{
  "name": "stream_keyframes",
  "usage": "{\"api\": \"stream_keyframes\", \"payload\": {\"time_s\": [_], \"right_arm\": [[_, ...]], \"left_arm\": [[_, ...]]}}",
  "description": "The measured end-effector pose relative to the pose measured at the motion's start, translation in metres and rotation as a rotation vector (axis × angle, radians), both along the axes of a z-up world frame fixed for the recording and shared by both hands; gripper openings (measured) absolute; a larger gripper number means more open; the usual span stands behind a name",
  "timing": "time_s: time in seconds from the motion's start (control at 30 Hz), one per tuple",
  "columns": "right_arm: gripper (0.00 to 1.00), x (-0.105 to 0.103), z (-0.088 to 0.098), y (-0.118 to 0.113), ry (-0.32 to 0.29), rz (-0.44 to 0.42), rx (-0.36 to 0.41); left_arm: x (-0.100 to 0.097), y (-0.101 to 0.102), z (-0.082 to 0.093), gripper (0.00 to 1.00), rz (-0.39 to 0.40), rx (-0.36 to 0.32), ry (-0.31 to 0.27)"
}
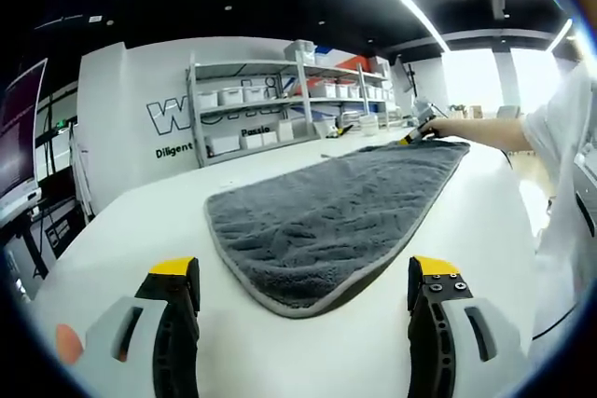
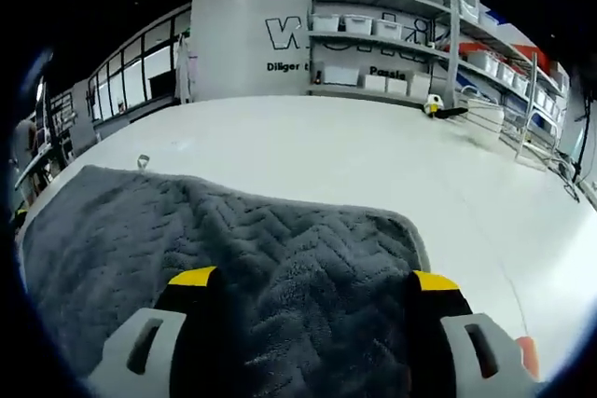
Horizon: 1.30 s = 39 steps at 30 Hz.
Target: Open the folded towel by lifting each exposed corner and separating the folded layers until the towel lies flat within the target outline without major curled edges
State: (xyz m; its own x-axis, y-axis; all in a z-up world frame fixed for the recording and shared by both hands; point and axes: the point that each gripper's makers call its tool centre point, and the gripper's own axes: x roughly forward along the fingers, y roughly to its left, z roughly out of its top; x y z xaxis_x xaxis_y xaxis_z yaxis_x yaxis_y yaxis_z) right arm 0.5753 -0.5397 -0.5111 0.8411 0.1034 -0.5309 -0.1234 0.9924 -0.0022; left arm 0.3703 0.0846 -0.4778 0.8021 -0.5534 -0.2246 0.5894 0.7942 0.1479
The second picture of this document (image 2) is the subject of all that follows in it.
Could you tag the grey plush towel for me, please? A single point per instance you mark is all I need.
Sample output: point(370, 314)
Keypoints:
point(233, 230)

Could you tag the person's right hand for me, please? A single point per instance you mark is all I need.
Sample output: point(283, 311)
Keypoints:
point(528, 356)

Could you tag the grey low counter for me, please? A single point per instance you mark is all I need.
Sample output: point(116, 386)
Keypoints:
point(140, 113)

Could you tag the glass partition black frames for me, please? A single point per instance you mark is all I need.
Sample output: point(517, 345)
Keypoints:
point(130, 81)

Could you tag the black monitor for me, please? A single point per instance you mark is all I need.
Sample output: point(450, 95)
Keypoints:
point(162, 85)

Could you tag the white hanging coat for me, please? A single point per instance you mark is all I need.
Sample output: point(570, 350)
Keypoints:
point(185, 72)

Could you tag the unused hand-held gripper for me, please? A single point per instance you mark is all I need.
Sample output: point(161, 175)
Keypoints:
point(431, 103)

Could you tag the black tripod stand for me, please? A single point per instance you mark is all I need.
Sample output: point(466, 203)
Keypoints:
point(585, 127)

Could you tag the row of white storage bins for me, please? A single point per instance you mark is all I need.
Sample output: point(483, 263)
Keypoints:
point(356, 24)
point(487, 61)

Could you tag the small dark bottle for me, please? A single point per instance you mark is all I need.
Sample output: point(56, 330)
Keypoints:
point(318, 77)

